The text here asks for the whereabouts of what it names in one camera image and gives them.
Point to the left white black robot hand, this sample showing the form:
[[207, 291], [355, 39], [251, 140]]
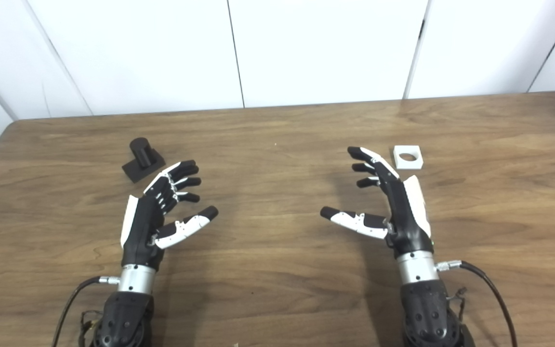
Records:
[[140, 221]]

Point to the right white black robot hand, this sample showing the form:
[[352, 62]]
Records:
[[405, 217]]

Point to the black peg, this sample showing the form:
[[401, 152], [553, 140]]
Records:
[[141, 159]]

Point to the white square piece with hole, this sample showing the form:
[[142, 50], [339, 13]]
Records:
[[415, 163]]

